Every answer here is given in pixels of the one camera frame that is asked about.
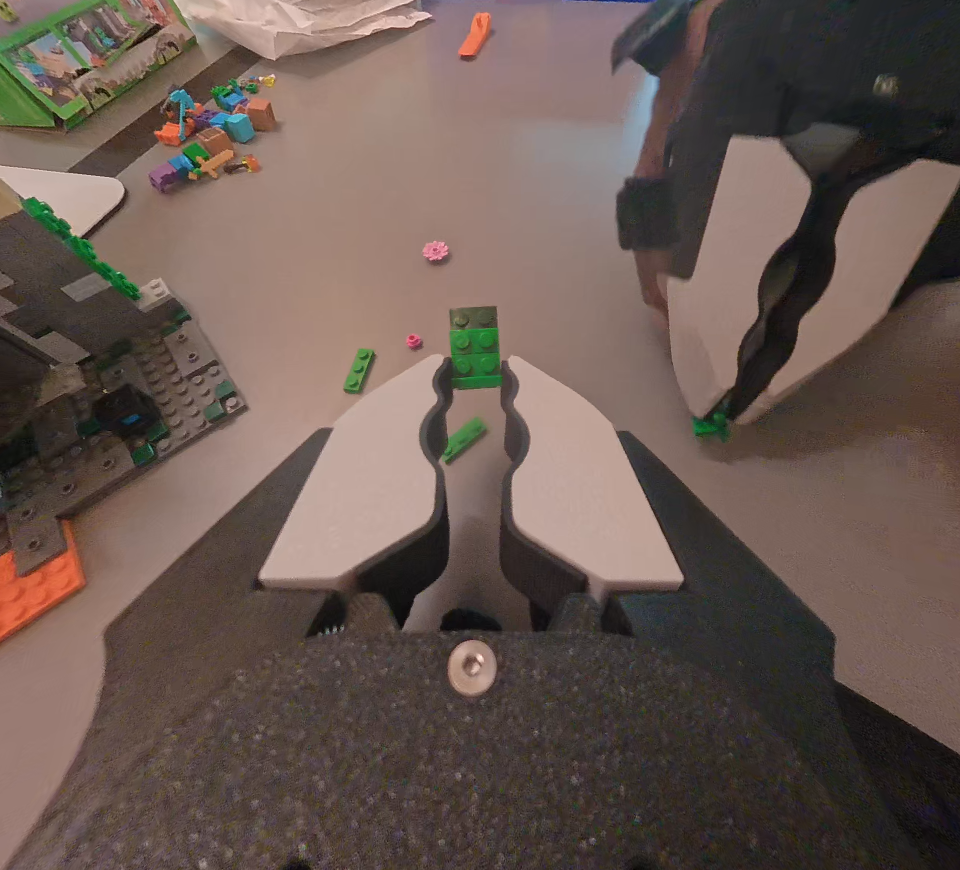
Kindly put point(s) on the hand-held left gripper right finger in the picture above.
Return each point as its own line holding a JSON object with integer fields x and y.
{"x": 592, "y": 488}

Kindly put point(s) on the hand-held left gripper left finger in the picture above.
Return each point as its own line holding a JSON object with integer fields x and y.
{"x": 360, "y": 488}

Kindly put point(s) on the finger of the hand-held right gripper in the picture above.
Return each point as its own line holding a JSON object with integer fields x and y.
{"x": 885, "y": 240}
{"x": 720, "y": 248}

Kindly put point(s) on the small green leaf brick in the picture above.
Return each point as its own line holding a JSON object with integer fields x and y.
{"x": 710, "y": 426}

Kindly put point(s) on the green toy brick stack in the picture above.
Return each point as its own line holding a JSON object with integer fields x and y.
{"x": 475, "y": 353}

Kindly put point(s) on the person's right hand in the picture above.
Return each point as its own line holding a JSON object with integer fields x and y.
{"x": 671, "y": 120}

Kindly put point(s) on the green toy brick plate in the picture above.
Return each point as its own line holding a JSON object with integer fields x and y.
{"x": 463, "y": 439}
{"x": 359, "y": 369}

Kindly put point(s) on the pink toy flower piece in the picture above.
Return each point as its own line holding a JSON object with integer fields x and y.
{"x": 436, "y": 252}

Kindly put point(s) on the grey toy brick building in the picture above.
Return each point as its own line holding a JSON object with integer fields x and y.
{"x": 82, "y": 375}

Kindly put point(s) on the orange brick separator tool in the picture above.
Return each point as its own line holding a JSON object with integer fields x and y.
{"x": 475, "y": 36}

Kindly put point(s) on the pile of colourful toy bricks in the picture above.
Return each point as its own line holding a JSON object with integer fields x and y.
{"x": 214, "y": 135}

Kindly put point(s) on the white rounded board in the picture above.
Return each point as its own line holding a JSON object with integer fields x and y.
{"x": 60, "y": 199}

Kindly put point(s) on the white paper bag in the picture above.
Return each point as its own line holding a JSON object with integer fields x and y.
{"x": 315, "y": 23}

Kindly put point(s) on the toy brick set box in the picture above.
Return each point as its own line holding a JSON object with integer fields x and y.
{"x": 82, "y": 23}

